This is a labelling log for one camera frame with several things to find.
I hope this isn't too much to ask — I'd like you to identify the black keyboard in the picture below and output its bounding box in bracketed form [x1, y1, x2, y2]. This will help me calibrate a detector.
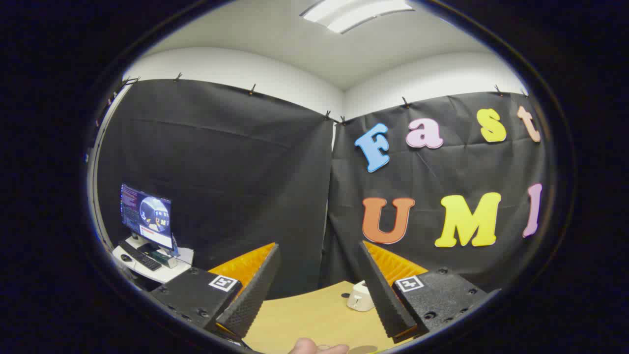
[118, 240, 163, 272]

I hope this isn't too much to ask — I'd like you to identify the computer monitor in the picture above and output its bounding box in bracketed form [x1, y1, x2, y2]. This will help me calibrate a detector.
[120, 183, 173, 250]

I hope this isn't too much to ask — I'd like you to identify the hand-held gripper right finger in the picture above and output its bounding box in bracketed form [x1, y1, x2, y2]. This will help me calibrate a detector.
[358, 240, 502, 345]

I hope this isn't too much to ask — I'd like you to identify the small white desk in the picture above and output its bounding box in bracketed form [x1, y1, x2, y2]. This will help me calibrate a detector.
[112, 235, 195, 284]

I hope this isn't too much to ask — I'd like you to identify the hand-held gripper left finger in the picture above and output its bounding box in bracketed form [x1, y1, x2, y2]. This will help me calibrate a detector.
[149, 242, 282, 345]

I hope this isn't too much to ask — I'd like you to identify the white toaster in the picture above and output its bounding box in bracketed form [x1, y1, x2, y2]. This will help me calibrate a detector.
[346, 280, 376, 312]

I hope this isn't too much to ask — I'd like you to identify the wooden table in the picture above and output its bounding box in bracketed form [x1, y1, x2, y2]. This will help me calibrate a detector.
[243, 281, 418, 354]

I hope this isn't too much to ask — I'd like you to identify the ceiling light panel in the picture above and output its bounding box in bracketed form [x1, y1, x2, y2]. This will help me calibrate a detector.
[300, 0, 416, 35]

